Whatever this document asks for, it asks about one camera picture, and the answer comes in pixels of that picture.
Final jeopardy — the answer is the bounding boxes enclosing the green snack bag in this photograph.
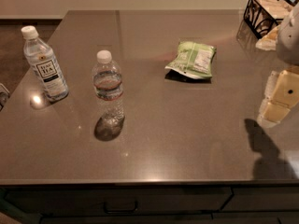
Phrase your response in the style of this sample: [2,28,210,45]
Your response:
[165,41,216,79]

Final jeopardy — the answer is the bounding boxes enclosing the black wire napkin basket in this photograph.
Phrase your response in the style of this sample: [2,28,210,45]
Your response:
[243,0,295,39]

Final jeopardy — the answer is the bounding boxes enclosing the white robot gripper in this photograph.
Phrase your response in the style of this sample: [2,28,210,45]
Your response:
[255,4,299,128]

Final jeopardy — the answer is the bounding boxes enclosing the clear water bottle red label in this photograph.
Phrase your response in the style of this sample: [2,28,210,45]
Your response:
[92,50,124,125]

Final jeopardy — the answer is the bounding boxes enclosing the tea bottle white label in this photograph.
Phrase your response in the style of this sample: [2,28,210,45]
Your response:
[21,25,69,103]

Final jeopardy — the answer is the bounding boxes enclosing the dark cabinet drawer with handle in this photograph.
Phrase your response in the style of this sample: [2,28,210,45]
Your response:
[6,187,232,217]

